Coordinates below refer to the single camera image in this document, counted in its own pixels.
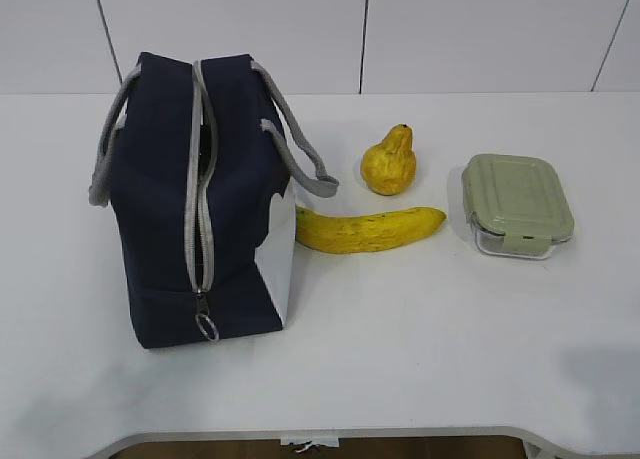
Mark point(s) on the yellow banana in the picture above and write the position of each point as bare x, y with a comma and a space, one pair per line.
368, 233

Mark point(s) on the yellow pear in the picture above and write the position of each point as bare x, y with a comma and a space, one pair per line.
389, 167

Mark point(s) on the navy and white lunch bag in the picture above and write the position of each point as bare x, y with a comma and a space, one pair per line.
199, 162

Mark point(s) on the glass box with green lid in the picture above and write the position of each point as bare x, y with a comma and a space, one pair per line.
515, 206

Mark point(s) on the white tape on table edge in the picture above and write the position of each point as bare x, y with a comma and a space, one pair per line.
307, 439

